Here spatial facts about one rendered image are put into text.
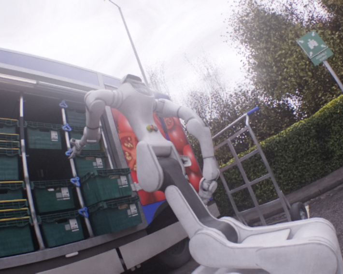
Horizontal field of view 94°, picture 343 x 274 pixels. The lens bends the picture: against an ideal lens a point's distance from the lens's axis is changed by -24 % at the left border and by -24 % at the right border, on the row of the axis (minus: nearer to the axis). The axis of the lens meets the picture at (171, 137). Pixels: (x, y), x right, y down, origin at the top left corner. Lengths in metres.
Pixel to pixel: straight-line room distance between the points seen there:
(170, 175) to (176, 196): 0.10
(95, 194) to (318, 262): 1.56
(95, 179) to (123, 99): 0.82
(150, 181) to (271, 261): 0.60
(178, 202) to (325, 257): 0.62
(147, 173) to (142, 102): 0.37
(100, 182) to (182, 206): 0.95
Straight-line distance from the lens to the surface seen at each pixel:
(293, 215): 1.96
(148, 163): 0.94
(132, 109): 1.10
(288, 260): 0.73
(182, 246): 2.62
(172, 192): 0.92
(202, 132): 1.11
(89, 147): 2.16
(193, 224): 0.90
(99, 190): 1.70
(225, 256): 0.81
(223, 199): 3.95
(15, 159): 1.80
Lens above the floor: 0.67
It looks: 18 degrees up
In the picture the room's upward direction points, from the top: 22 degrees counter-clockwise
